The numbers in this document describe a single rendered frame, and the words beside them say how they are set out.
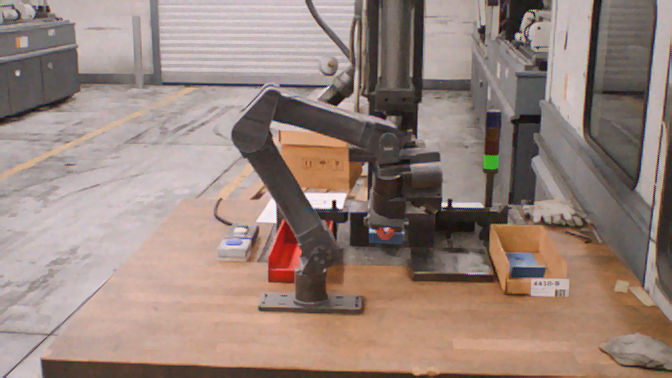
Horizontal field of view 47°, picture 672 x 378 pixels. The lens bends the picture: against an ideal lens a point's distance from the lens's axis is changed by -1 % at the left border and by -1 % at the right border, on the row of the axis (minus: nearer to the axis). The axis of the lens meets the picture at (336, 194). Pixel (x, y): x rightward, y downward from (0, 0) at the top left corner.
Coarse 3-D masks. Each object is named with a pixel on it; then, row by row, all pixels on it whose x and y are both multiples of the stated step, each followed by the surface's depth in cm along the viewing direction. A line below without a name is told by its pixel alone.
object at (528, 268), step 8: (512, 256) 175; (520, 256) 175; (528, 256) 175; (512, 264) 170; (520, 264) 170; (528, 264) 170; (536, 264) 170; (512, 272) 163; (520, 272) 163; (528, 272) 163; (536, 272) 163; (544, 272) 163
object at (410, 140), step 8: (384, 112) 180; (392, 112) 178; (400, 112) 178; (392, 120) 179; (400, 120) 179; (408, 120) 187; (400, 128) 178; (408, 128) 178; (408, 136) 175; (408, 144) 179; (416, 144) 181; (424, 144) 181; (352, 152) 178; (360, 152) 178; (368, 152) 178; (352, 160) 178; (360, 160) 178; (368, 160) 178; (376, 160) 178
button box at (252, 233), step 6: (222, 198) 225; (216, 204) 215; (216, 210) 210; (216, 216) 204; (228, 222) 199; (234, 228) 187; (246, 228) 186; (252, 228) 187; (258, 228) 189; (228, 234) 183; (234, 234) 183; (240, 234) 182; (246, 234) 183; (252, 234) 183; (258, 234) 189; (252, 240) 181; (252, 246) 182
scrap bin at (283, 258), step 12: (288, 228) 184; (276, 240) 170; (288, 240) 185; (276, 252) 170; (288, 252) 178; (300, 252) 178; (276, 264) 170; (288, 264) 171; (276, 276) 162; (288, 276) 161
